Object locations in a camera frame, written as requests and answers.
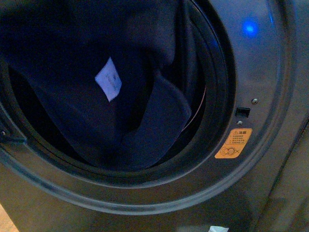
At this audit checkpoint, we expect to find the dark navy garment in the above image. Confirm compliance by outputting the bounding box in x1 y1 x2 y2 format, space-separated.
0 0 195 172

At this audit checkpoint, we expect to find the grey front-load washing machine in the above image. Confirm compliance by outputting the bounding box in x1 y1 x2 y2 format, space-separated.
0 0 309 232

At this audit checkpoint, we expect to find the black rubber door gasket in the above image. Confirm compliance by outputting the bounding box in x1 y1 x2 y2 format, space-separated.
0 0 235 185

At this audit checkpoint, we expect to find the orange warning sticker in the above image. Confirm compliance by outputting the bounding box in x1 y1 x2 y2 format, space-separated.
214 128 253 159

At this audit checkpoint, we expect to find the white paper scrap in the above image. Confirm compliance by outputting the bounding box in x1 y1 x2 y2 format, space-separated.
209 226 229 232

